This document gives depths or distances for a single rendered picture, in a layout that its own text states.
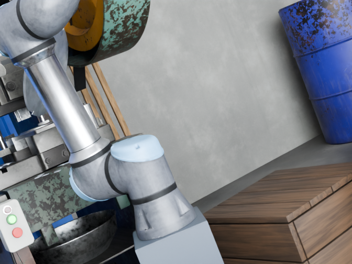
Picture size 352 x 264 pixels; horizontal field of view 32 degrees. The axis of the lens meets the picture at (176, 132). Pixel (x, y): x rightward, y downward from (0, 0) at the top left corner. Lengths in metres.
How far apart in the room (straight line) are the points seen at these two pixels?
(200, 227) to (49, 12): 0.59
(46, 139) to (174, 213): 0.67
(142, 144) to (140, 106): 2.16
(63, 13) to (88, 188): 0.43
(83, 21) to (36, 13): 0.93
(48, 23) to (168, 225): 0.53
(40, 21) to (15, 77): 0.64
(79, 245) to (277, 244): 0.68
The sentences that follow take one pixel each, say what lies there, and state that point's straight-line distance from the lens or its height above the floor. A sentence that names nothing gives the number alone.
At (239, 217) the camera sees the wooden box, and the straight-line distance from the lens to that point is 1.75.
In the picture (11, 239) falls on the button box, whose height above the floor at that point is 0.53.
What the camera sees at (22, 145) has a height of 0.75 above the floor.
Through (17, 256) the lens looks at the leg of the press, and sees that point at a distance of 1.85.
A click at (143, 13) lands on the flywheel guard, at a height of 1.00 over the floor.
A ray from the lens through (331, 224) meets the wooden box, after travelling 1.73.
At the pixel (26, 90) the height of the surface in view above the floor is 0.89.
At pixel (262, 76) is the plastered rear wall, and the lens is 4.09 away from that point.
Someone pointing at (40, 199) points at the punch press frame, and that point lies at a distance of 1.92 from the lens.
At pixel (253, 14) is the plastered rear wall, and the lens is 4.15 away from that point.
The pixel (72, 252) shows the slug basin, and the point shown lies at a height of 0.37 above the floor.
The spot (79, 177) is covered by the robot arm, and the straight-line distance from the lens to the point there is 1.56.
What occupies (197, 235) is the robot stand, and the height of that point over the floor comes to 0.43.
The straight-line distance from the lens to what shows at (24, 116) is 2.14.
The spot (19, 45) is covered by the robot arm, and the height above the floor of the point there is 0.98.
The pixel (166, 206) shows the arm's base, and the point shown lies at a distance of 1.46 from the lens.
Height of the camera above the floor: 0.81
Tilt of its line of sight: 6 degrees down
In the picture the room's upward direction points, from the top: 22 degrees counter-clockwise
